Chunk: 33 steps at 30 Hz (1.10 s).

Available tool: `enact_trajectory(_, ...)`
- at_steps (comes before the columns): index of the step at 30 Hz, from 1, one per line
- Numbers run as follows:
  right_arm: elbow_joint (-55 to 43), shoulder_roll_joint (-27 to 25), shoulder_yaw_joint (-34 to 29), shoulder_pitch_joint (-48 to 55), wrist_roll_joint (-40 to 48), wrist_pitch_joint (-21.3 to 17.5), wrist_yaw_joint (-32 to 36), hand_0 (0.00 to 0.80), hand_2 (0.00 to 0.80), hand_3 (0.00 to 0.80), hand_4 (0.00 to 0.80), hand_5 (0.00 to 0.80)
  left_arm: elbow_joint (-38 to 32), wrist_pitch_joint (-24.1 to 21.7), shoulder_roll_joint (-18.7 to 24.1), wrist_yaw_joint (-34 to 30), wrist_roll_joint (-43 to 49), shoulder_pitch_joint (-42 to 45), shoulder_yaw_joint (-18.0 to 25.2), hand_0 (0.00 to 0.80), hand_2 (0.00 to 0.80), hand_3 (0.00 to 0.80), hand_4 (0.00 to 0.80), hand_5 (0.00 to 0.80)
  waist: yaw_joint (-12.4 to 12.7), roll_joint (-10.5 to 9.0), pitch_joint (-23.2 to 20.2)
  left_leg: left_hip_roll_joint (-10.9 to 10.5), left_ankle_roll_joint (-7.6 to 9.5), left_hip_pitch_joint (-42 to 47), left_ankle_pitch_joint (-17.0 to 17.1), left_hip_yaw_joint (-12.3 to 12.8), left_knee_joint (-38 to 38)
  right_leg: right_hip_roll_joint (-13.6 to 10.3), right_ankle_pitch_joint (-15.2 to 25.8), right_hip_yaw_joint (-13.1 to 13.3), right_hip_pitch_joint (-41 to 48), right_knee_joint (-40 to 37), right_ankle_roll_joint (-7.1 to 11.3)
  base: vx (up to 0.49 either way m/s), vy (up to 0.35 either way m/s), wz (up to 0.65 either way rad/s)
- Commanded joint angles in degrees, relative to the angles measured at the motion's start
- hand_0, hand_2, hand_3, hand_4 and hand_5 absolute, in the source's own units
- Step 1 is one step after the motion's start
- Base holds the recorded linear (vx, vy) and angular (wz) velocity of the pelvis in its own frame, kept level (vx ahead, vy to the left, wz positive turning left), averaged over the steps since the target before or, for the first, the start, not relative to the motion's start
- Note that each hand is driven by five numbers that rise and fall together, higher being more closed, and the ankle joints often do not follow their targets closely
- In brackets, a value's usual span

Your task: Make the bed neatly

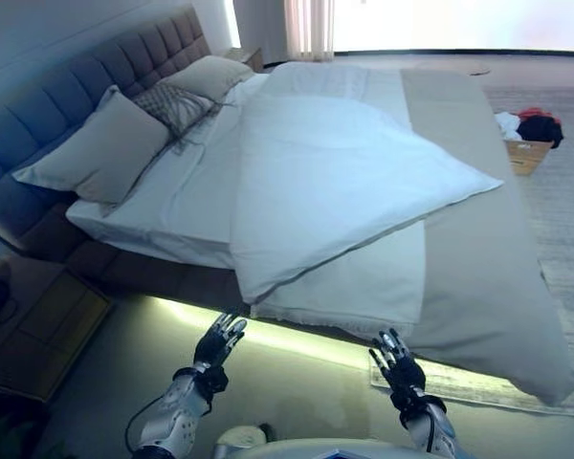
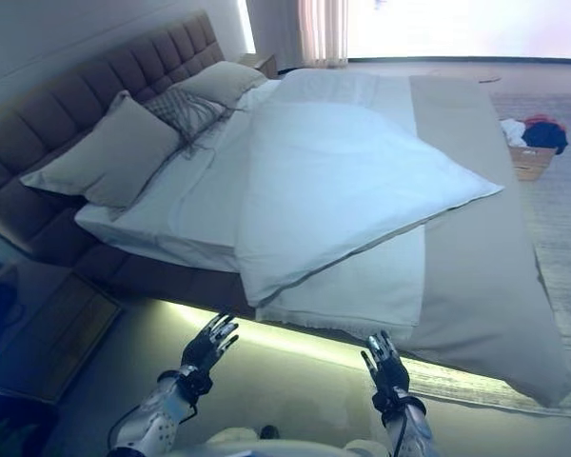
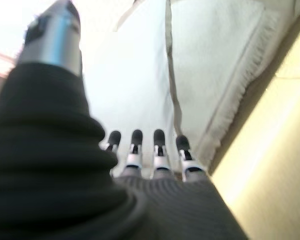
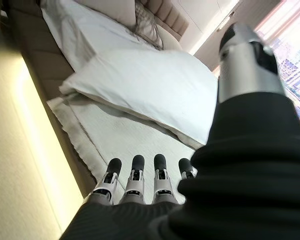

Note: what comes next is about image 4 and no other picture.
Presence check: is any right robot hand dark palm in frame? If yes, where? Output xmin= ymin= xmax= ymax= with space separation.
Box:
xmin=61 ymin=23 xmax=300 ymax=240

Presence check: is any white textured bed coverlet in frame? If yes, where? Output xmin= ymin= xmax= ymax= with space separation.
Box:
xmin=46 ymin=96 xmax=203 ymax=192

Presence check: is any white bed sheet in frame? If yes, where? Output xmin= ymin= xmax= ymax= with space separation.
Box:
xmin=41 ymin=0 xmax=164 ymax=74

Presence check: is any white pillow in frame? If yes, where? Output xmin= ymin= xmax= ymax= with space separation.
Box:
xmin=58 ymin=48 xmax=220 ymax=148

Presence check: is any bright window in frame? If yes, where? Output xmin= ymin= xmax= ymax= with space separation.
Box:
xmin=253 ymin=0 xmax=300 ymax=126

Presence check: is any white wardrobe door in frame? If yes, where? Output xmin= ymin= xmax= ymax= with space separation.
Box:
xmin=182 ymin=0 xmax=267 ymax=58

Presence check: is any beige padded headboard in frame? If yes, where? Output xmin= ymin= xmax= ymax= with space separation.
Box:
xmin=137 ymin=0 xmax=191 ymax=51

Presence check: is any patterned cushion with fringe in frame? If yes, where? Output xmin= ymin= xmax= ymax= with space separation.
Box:
xmin=132 ymin=3 xmax=165 ymax=49

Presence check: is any plain beige cushion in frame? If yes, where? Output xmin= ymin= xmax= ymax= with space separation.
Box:
xmin=57 ymin=0 xmax=138 ymax=27

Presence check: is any brown upholstered bed frame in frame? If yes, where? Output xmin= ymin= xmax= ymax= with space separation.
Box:
xmin=0 ymin=0 xmax=110 ymax=182

